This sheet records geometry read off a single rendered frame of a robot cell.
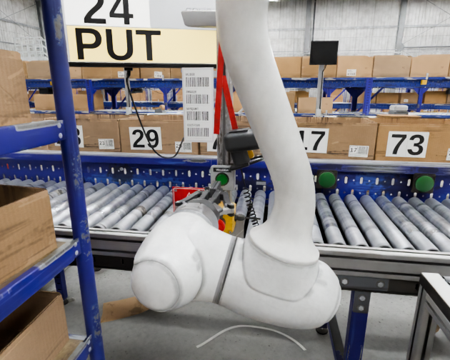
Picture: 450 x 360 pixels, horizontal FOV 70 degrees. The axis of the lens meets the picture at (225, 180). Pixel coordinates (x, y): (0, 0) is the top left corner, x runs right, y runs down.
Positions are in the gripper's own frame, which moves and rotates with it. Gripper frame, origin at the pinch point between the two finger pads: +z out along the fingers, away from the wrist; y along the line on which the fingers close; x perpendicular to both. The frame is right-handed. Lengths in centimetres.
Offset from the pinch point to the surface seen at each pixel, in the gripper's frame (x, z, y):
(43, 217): -5.1, -33.3, 20.6
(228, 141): -11.2, 6.7, -2.1
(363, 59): -71, 525, -154
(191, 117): -16.6, 12.7, 8.8
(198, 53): -33.8, 22.6, 9.0
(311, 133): -5, 73, -30
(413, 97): 0, 938, -395
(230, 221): 10.4, 5.8, -2.9
